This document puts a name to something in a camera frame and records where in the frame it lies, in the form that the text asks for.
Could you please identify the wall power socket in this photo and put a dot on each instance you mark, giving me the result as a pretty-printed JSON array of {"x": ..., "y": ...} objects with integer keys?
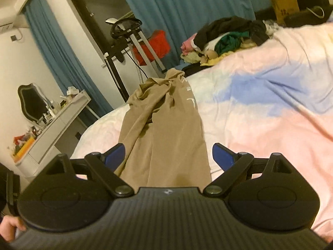
[{"x": 13, "y": 38}]

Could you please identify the narrow blue curtain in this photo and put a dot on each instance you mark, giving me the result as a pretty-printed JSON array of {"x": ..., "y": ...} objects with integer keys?
[{"x": 59, "y": 57}]

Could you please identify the low wall socket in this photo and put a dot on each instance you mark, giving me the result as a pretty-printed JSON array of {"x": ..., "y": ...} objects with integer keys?
[{"x": 78, "y": 135}]

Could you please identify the group of cosmetic bottles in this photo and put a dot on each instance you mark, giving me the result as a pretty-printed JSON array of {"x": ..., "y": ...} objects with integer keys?
[{"x": 53, "y": 112}]

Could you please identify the wavy black vanity mirror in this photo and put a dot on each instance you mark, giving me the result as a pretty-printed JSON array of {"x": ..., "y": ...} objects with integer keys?
[{"x": 32, "y": 102}]

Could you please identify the white air conditioner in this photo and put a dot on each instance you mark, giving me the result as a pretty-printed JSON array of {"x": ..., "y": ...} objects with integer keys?
[{"x": 10, "y": 24}]

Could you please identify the black leather sofa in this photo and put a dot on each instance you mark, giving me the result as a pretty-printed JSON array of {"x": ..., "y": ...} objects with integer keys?
[{"x": 309, "y": 2}]

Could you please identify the red cloth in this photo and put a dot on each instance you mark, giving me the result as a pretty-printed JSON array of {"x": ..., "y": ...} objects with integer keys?
[{"x": 158, "y": 47}]

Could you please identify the pile of mixed clothes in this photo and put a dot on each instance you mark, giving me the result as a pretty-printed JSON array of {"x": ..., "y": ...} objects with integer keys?
[{"x": 229, "y": 39}]

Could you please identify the person's left hand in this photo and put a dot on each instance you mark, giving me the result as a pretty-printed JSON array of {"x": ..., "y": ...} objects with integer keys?
[{"x": 9, "y": 226}]

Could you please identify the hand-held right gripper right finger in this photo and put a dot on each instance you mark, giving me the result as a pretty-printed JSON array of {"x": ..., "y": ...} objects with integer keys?
[{"x": 221, "y": 154}]

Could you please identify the pastel tie-dye duvet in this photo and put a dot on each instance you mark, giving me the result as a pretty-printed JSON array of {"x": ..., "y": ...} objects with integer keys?
[{"x": 273, "y": 104}]

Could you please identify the white vanity desk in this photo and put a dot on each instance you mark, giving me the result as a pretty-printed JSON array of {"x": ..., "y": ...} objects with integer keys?
[{"x": 54, "y": 135}]

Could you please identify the orange storage box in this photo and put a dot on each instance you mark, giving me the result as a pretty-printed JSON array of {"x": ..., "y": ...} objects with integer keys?
[{"x": 24, "y": 148}]

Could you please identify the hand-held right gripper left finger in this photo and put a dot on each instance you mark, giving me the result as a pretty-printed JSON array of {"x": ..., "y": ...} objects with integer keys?
[{"x": 115, "y": 154}]

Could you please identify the tan printed t-shirt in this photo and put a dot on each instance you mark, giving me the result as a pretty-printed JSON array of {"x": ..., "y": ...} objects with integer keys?
[{"x": 166, "y": 135}]

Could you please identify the black bag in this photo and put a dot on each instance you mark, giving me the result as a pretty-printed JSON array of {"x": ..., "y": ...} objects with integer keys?
[{"x": 195, "y": 69}]

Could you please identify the wide blue curtain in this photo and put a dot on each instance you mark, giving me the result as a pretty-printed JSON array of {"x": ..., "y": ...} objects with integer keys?
[{"x": 195, "y": 10}]

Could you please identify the yellow paper bag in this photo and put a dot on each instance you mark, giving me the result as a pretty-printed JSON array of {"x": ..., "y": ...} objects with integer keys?
[{"x": 285, "y": 6}]

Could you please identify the tissue box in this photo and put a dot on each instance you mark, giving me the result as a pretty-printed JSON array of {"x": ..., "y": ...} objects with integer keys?
[{"x": 72, "y": 91}]

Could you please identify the garment steamer on stand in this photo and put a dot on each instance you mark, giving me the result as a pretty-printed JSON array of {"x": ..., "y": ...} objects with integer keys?
[{"x": 141, "y": 47}]

